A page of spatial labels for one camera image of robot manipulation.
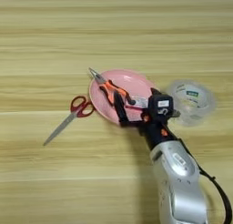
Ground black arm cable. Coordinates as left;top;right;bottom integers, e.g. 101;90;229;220
178;137;233;224

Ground pink round plate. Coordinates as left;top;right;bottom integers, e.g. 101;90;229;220
88;68;159;126

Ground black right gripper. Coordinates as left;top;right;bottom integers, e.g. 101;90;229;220
112;87;182;151

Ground orange black needle-nose pliers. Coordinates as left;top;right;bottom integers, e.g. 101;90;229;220
87;66;137;107

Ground small red white box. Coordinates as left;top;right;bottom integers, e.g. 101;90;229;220
129;95;151;111

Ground clear tape roll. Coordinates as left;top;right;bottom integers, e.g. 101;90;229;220
166;78;218;127

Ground black box with white label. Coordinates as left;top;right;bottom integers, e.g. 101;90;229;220
147;93;175;123

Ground red handled scissors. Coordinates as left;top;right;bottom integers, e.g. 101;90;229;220
42;95;96;147

